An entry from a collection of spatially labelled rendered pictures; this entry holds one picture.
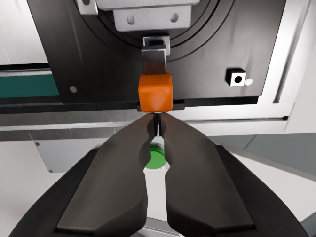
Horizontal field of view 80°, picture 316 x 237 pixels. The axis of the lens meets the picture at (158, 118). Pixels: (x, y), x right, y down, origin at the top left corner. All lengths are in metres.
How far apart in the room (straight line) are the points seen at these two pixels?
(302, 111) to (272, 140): 1.29
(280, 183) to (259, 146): 1.16
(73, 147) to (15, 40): 0.16
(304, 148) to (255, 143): 0.41
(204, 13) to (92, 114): 0.18
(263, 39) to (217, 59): 0.05
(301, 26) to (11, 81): 0.34
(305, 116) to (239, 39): 0.28
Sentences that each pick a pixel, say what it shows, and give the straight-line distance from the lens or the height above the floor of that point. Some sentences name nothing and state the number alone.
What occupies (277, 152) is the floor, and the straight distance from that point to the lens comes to 1.84.
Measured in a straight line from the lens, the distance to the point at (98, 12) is 0.18.
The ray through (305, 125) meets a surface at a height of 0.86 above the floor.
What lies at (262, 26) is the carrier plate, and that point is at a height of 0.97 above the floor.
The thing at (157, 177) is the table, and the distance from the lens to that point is 0.48.
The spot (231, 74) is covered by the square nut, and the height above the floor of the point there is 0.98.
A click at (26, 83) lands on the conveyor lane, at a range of 0.30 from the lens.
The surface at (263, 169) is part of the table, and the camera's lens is 0.52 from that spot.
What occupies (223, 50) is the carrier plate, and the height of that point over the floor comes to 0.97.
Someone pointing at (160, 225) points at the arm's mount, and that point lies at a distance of 0.62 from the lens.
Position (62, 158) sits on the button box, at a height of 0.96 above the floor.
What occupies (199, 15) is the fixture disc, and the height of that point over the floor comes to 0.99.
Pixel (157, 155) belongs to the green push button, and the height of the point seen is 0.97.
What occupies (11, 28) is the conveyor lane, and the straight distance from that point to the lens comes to 0.32.
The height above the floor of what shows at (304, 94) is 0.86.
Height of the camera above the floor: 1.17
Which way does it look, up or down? 58 degrees down
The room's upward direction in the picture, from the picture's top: 179 degrees counter-clockwise
